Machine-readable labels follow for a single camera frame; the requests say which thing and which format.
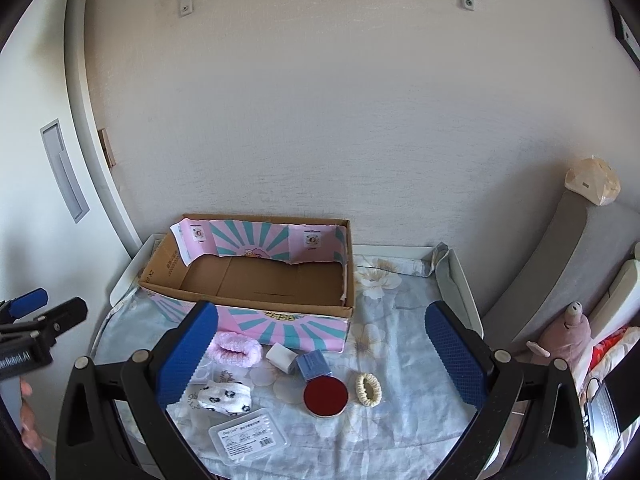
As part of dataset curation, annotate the clear labelled case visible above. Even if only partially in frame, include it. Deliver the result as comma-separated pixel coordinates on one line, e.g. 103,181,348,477
208,408,290,465

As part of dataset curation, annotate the white panda print sock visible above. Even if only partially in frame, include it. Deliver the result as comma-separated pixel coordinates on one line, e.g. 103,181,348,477
196,382,252,417

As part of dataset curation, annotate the pink fluffy scrunchie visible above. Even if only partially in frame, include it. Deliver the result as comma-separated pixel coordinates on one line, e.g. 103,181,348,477
206,332,262,368

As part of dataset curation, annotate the red round compact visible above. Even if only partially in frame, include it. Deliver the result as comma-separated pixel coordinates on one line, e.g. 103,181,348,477
303,376,349,417

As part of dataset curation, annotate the white ribbed small box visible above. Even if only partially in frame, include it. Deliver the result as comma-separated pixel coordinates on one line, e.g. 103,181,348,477
266,344,298,375

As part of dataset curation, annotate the blue small box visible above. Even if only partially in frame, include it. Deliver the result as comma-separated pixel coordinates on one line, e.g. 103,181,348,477
295,350,332,382

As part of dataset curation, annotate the person's left hand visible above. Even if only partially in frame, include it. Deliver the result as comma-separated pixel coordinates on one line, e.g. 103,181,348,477
20,378,42,452

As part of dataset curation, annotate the black laptop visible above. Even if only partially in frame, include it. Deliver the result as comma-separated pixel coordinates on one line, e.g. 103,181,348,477
586,344,639,455

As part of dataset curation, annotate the pink plush toy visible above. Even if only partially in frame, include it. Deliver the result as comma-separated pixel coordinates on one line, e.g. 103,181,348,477
526,301,591,368

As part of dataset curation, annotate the floral bed sheet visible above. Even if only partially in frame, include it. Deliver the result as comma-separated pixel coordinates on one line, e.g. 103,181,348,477
92,253,482,480

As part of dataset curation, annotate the cream pillow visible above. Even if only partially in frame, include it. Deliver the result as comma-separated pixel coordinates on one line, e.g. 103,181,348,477
589,259,639,341

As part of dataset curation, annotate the cream scrunchie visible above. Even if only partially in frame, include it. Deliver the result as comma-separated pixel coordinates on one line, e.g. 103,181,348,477
355,373,383,408

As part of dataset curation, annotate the grey headboard cushion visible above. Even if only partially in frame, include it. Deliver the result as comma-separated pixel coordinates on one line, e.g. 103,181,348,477
483,191,639,353

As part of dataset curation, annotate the pink striped cardboard box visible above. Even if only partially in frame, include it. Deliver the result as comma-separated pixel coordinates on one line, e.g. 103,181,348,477
139,214,355,353

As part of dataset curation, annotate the beige paper lamp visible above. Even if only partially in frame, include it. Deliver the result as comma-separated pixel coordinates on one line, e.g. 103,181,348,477
564,157,622,207

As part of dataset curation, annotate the grey recessed door handle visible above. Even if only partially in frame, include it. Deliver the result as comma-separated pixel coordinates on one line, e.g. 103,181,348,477
40,119,90,223

